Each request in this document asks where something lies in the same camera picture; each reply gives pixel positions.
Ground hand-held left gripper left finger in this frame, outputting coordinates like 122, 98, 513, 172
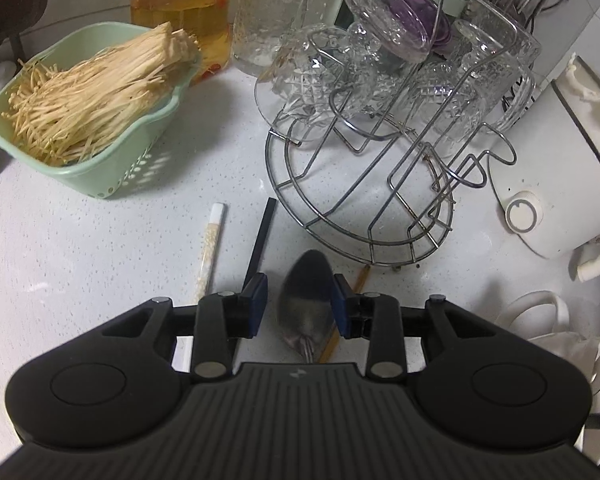
97, 272, 270, 381

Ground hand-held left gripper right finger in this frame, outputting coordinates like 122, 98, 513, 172
331, 272, 504, 381

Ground wooden chopstick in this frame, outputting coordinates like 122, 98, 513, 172
316, 264, 372, 363

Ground dark metal spoon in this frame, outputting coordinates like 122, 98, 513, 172
276, 249, 337, 364

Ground black chopstick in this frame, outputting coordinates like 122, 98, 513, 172
246, 198, 278, 286

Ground white chopstick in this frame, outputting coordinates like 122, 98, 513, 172
172, 202, 227, 373

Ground white ceramic mug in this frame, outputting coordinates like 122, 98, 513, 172
494, 291, 600, 467

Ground green plastic basket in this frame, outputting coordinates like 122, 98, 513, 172
0, 21, 204, 202

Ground crystal cup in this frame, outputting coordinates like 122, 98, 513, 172
254, 22, 379, 147
409, 57, 489, 159

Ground enoki mushrooms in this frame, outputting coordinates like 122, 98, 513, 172
1, 21, 202, 167

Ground white electric cooker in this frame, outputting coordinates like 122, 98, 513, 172
486, 52, 600, 261

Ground stemmed crystal glass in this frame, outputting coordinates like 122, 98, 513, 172
450, 19, 542, 134
342, 0, 432, 62

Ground tall textured glass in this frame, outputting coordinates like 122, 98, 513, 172
231, 0, 352, 79

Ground purple lid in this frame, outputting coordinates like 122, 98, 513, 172
382, 0, 454, 54

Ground wire glass rack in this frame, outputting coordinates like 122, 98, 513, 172
264, 0, 519, 268

